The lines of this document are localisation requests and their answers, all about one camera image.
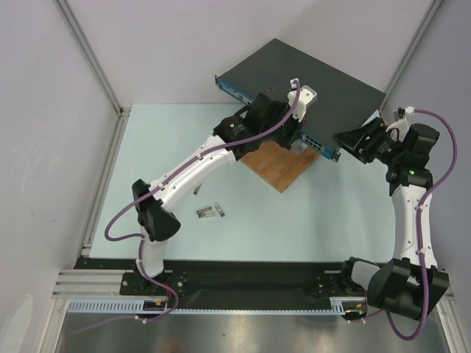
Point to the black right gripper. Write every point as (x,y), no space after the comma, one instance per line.
(369,140)

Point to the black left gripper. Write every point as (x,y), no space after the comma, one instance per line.
(294,133)

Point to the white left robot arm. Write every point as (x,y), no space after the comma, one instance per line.
(273,116)

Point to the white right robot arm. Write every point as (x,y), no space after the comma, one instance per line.
(410,284)

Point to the wooden base board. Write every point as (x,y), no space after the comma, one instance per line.
(277,166)

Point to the silver SFP module upright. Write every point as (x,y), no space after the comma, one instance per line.
(197,189)

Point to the silver SFP module on pair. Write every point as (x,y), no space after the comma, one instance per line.
(204,210)

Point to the SFP module blue latch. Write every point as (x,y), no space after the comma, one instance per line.
(207,214)

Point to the metal switch stand bracket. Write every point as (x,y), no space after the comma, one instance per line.
(298,147)

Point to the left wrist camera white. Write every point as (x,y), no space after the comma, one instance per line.
(307,97)

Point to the black blue network switch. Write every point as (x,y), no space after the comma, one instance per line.
(343,102)

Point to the aluminium frame post right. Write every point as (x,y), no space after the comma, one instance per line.
(425,24)

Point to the aluminium frame post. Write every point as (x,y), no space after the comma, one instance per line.
(80,38)
(425,24)

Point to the grey slotted cable duct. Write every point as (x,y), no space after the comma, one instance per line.
(326,306)

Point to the aluminium frame post left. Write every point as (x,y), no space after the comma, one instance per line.
(80,38)

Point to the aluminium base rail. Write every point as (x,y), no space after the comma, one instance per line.
(91,284)

